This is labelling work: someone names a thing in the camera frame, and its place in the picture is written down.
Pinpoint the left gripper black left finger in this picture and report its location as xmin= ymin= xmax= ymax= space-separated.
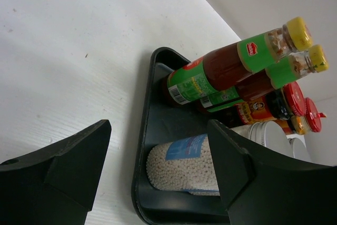
xmin=1 ymin=120 xmax=111 ymax=224

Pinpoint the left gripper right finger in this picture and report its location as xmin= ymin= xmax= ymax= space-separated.
xmin=207 ymin=120 xmax=336 ymax=224

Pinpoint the silver-lid white jar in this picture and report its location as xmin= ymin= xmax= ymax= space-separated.
xmin=146 ymin=121 xmax=293 ymax=196

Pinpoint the red-lid dark sauce jar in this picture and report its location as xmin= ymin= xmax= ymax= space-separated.
xmin=276 ymin=97 xmax=328 ymax=135

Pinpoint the red-label sauce bottle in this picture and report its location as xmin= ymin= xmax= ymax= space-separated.
xmin=162 ymin=17 xmax=313 ymax=106

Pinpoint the green-label sauce bottle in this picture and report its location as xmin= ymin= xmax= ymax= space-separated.
xmin=195 ymin=44 xmax=329 ymax=114

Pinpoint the black plastic tray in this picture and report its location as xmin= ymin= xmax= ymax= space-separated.
xmin=131 ymin=47 xmax=230 ymax=224

